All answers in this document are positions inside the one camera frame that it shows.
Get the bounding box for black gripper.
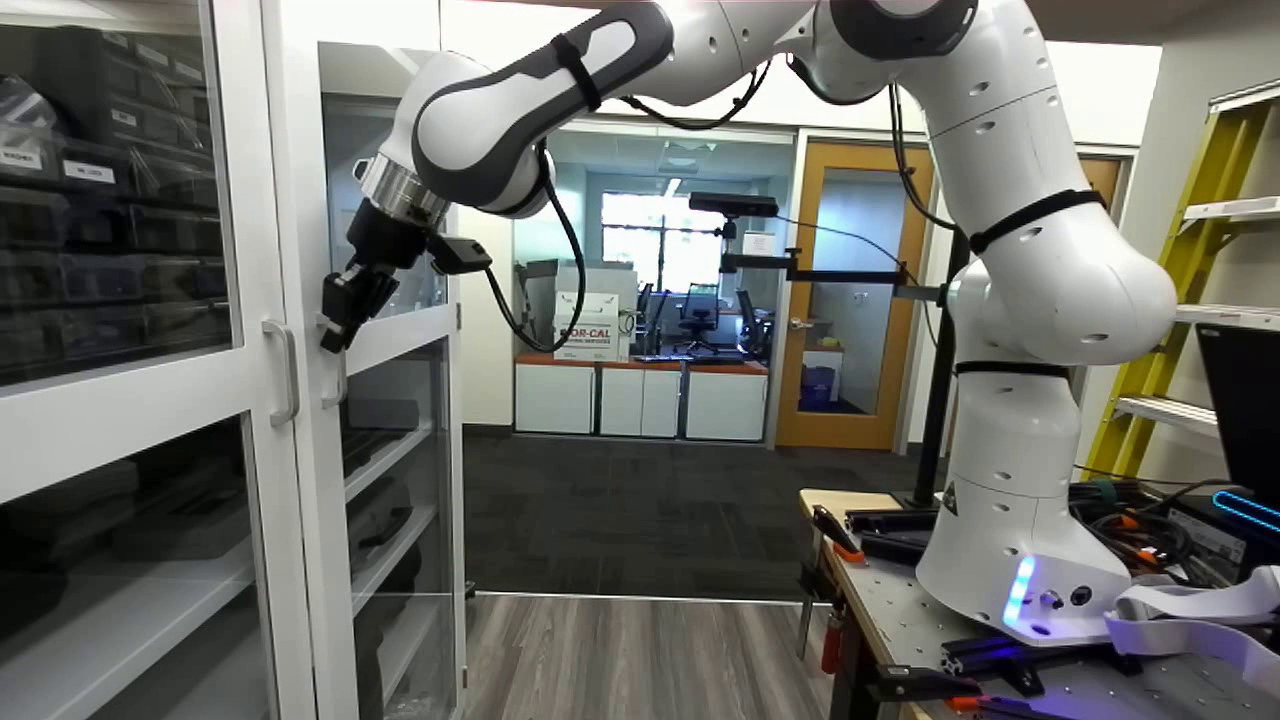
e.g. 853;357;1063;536
315;197;435;357

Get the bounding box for white glass cabinet door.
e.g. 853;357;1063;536
0;0;315;720
265;0;471;720

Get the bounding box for silver door handle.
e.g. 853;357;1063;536
315;316;351;408
259;316;304;431

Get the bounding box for white low cabinet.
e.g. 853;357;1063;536
595;359;688;441
684;359;773;445
512;357;602;441

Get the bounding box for wooden framed glass door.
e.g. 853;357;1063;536
775;137;937;457
1071;150;1142;225

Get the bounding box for white equipment box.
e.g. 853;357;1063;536
548;258;640;366

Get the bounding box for flat black case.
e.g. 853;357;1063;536
0;457;257;567

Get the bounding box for black parts drawer organizer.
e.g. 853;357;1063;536
0;26;234;390

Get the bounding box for blue machine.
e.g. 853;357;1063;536
635;278;780;366

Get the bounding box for blue bin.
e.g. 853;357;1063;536
798;347;849;418

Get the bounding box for black table clamp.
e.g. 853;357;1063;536
806;497;937;571

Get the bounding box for yellow ladder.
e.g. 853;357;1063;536
1081;90;1280;485

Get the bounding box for white curved plastic part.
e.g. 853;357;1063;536
1102;561;1280;699

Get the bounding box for black computer monitor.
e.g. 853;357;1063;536
1193;322;1280;513

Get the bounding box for black box with blue trim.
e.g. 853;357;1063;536
1204;485;1280;544

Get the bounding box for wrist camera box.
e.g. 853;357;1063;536
430;231;498;281

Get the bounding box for white cabinet frame with shelves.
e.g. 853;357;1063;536
0;0;471;720

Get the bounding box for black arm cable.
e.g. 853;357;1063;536
482;58;974;357

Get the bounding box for black stereo camera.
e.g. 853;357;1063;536
688;187;780;225

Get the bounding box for black camera stand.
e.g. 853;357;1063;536
718;213;968;513

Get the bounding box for orange handled clamp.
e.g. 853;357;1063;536
934;681;1036;720

